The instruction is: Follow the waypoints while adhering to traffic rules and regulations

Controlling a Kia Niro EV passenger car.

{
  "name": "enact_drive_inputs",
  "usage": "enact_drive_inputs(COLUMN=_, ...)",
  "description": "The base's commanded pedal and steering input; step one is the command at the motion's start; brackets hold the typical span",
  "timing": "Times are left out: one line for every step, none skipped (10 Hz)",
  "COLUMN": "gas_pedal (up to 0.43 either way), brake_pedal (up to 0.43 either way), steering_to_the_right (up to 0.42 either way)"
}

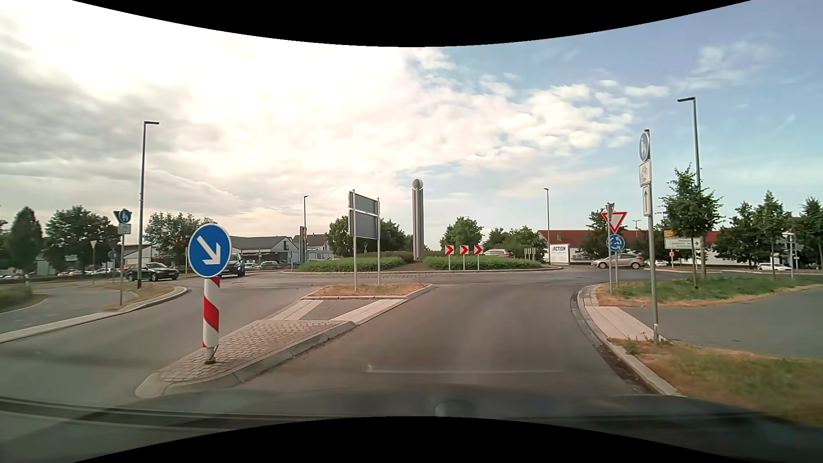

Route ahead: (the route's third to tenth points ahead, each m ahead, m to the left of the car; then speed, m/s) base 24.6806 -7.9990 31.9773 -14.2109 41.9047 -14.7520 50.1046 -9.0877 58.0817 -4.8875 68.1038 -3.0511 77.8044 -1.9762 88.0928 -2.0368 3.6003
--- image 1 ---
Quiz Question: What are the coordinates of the tall grey pillar monument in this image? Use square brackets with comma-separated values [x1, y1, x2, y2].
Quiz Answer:
[411, 179, 425, 261]

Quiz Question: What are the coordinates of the group of trees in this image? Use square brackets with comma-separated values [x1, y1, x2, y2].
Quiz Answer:
[325, 215, 414, 258]
[0, 205, 216, 275]

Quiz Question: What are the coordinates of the roundabout centre island with hedges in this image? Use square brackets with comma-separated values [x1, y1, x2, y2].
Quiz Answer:
[281, 250, 564, 276]

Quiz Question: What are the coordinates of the large direction sign board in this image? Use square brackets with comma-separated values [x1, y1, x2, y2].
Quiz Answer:
[348, 189, 381, 292]

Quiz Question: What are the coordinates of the grey asphalt road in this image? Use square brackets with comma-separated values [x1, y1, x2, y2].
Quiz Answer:
[0, 266, 823, 418]

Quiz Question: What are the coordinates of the grey roofed building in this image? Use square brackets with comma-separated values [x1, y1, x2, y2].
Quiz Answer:
[229, 235, 302, 265]

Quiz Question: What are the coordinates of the kerbed paved traffic island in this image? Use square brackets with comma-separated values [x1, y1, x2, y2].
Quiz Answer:
[135, 282, 435, 399]

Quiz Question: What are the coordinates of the car's own bonnet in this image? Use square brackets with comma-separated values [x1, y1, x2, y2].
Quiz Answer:
[0, 385, 823, 463]

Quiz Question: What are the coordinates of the give way roundabout sign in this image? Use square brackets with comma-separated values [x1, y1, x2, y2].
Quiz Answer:
[601, 203, 628, 295]

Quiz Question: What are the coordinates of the beige car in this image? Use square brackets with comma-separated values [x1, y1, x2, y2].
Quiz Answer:
[592, 253, 646, 270]

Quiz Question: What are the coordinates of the red roofed long building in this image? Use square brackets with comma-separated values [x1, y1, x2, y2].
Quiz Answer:
[538, 228, 788, 268]

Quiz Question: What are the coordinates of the dry grass verge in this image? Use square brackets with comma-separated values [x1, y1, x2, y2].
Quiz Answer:
[611, 337, 823, 428]
[103, 283, 187, 313]

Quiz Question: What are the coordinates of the young green tree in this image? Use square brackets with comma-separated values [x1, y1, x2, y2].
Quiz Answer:
[659, 165, 724, 289]

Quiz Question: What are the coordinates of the grass verge with trees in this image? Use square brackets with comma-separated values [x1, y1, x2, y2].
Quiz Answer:
[595, 273, 823, 307]

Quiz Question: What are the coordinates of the row of parked cars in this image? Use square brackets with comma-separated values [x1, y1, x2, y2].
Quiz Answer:
[0, 266, 126, 283]

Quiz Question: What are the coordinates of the grey cycle path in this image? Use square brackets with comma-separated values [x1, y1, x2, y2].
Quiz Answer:
[582, 285, 823, 360]

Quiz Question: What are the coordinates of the row of trees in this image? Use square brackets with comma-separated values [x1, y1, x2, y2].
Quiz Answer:
[712, 190, 823, 279]

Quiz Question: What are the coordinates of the grey pavement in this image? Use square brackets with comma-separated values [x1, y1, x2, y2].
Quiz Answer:
[0, 286, 138, 335]

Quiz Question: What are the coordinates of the blue arrow sign striped post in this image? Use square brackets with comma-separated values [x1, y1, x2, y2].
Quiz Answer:
[187, 222, 233, 365]

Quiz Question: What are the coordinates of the blue path sign on post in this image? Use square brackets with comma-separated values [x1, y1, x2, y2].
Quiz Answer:
[113, 208, 133, 307]
[638, 129, 661, 343]

